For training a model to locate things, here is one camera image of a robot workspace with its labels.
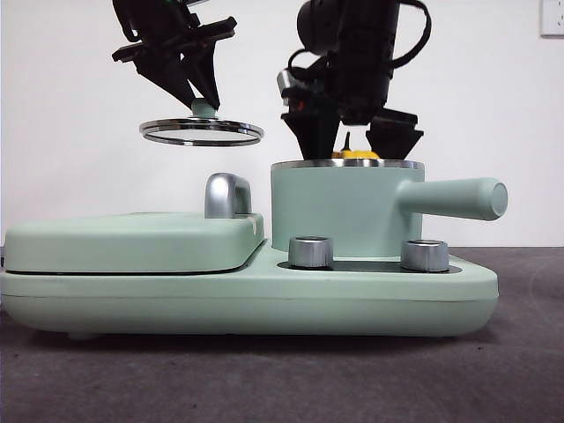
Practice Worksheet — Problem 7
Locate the mint green breakfast machine base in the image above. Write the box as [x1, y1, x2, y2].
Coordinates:
[0, 237, 500, 343]

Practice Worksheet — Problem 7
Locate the glass lid with mint knob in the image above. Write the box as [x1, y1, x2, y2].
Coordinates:
[139, 97, 264, 148]

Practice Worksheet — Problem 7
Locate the silver control knob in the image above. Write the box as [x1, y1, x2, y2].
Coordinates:
[287, 236, 335, 270]
[399, 240, 450, 272]

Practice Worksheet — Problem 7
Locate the mint green griddle cover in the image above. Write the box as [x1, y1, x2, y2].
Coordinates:
[3, 213, 266, 275]

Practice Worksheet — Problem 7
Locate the mint green steamer pot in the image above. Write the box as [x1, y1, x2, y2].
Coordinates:
[269, 159, 509, 262]

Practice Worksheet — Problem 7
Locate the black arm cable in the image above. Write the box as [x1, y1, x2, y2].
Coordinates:
[390, 0, 434, 68]

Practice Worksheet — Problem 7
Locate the yellow toy pumpkin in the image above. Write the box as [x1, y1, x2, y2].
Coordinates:
[330, 130, 381, 161]

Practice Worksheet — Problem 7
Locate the white wall socket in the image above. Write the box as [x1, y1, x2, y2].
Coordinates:
[539, 0, 564, 39]

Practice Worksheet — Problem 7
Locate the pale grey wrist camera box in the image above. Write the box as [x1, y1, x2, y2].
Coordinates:
[276, 69, 295, 107]

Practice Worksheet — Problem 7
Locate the silver griddle cover handle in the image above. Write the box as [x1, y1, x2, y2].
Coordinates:
[204, 172, 255, 220]

